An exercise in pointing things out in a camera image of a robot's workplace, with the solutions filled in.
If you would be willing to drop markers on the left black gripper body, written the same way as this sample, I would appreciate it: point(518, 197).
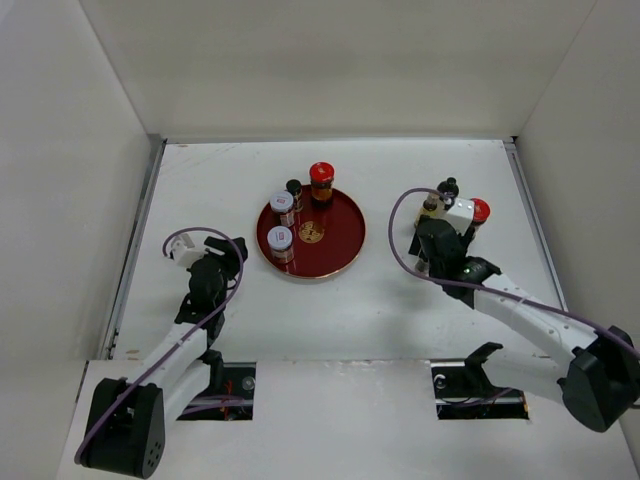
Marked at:
point(222, 293)

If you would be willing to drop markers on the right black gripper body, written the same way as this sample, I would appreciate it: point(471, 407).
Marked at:
point(467, 238)

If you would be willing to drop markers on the white lid pink jar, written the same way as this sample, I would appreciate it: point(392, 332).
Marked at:
point(280, 243)

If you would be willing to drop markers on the white lid dark jar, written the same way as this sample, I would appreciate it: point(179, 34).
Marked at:
point(282, 205)

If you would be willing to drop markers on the small black cap spice bottle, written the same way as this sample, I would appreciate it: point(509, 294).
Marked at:
point(294, 187)

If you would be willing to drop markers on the red lid sauce jar back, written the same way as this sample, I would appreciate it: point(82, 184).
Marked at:
point(321, 181)

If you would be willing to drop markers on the red lid sauce jar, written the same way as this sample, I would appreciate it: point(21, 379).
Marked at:
point(481, 212)
point(321, 181)

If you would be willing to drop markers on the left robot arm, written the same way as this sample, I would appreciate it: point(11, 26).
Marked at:
point(128, 417)

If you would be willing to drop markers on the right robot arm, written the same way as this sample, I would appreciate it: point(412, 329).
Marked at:
point(593, 372)

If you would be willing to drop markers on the beige cap yellow bottle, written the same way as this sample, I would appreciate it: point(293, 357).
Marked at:
point(428, 209)

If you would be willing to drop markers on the red lid sauce jar right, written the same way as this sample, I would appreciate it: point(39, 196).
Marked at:
point(481, 212)

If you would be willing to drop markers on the black cap dark bottle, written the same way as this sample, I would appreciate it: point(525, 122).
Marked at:
point(448, 190)

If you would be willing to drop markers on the red round tray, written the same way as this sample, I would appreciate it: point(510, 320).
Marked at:
point(326, 240)

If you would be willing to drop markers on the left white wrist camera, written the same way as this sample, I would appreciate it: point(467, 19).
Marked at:
point(184, 252)

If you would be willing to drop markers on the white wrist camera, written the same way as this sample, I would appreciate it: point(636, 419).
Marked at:
point(184, 252)
point(460, 215)

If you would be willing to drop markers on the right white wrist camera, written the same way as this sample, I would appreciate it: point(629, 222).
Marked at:
point(460, 215)

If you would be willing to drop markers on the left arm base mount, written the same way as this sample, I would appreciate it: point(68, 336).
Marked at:
point(230, 394)

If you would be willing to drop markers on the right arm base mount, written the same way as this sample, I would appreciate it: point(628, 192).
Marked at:
point(463, 391)

